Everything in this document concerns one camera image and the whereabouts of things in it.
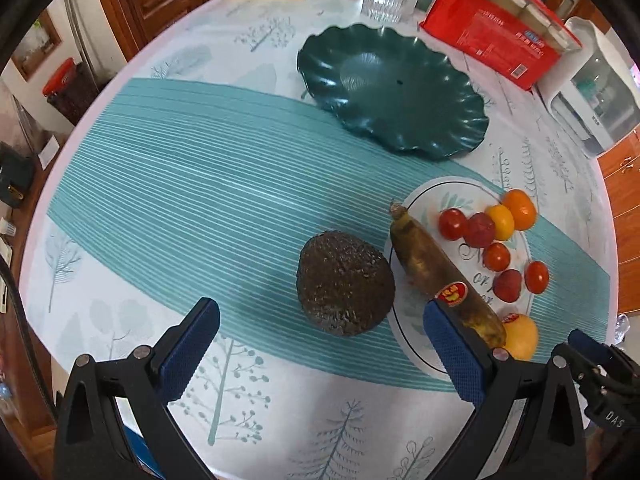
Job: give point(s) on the overripe brown banana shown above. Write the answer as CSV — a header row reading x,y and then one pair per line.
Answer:
x,y
433,273

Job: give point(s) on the small yellow kumquat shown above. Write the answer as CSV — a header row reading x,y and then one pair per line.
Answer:
x,y
503,221

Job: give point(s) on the dark avocado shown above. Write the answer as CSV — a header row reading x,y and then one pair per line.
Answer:
x,y
344,285

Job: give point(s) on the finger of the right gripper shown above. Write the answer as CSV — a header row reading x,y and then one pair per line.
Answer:
x,y
609,381

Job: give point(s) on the red paper cup package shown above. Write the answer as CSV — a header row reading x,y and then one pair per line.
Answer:
x,y
519,39

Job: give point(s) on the red trash bin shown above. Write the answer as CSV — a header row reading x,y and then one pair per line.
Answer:
x,y
71,90

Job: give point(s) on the large yellow orange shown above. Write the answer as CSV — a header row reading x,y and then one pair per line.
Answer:
x,y
521,336

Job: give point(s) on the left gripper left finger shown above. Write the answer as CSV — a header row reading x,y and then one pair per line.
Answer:
x,y
91,441

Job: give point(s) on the white countertop appliance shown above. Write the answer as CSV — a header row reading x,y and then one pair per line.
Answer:
x,y
590,91

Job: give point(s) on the red lychee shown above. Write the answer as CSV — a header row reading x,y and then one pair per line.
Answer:
x,y
508,285
480,231

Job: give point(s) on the teal striped table runner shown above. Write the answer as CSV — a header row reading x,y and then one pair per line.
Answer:
x,y
187,190

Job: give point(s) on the dark green leaf plate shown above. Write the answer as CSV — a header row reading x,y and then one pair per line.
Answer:
x,y
394,90

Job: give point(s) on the red cherry tomato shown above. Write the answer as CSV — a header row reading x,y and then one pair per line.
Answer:
x,y
452,224
536,277
496,257

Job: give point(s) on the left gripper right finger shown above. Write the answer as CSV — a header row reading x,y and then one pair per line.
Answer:
x,y
549,441

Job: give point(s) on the white printed round plate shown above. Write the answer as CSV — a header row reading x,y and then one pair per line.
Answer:
x,y
425,204

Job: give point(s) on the orange tangerine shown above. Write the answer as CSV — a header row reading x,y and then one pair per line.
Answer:
x,y
521,207

